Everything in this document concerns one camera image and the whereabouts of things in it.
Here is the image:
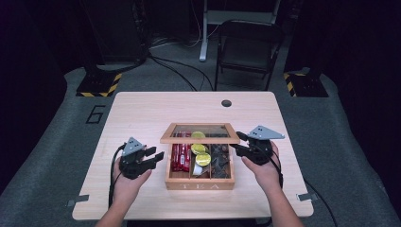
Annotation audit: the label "bundle of red stick packets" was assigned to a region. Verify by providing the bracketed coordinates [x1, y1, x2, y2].
[171, 131, 192, 173]

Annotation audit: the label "black folding chair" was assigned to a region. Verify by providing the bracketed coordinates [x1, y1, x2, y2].
[214, 19, 286, 92]

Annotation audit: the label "black floor cables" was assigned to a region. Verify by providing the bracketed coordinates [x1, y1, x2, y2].
[147, 54, 216, 93]

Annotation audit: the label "wooden compartment box with lid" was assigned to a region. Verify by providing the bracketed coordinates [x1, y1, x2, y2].
[159, 122, 241, 191]

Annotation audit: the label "person's right hand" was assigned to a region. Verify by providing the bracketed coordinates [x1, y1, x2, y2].
[240, 140, 283, 191]

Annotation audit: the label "grey table corner bracket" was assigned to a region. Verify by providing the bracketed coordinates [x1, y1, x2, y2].
[297, 192, 319, 202]
[66, 194, 91, 208]

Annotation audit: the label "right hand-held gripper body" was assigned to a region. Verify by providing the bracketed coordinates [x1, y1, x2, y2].
[247, 125, 286, 166]

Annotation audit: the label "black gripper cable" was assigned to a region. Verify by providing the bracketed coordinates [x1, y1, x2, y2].
[108, 143, 128, 210]
[270, 150, 339, 227]

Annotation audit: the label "person's left hand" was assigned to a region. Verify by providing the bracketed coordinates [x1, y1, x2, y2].
[112, 156, 153, 205]

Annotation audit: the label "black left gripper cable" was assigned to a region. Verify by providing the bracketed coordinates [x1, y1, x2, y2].
[108, 143, 128, 210]

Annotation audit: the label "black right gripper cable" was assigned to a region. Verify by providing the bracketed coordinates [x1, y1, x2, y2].
[270, 150, 339, 227]

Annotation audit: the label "black base with hazard stripes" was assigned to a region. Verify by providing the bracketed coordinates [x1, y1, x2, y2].
[76, 72, 123, 98]
[282, 71, 329, 98]

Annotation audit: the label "white desk frame leg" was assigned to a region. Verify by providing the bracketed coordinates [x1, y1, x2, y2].
[199, 0, 282, 62]

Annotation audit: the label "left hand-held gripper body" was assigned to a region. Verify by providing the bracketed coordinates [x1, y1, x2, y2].
[118, 136, 149, 181]

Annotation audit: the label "pile of dark tea bags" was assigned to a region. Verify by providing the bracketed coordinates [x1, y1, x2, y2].
[210, 144, 233, 180]

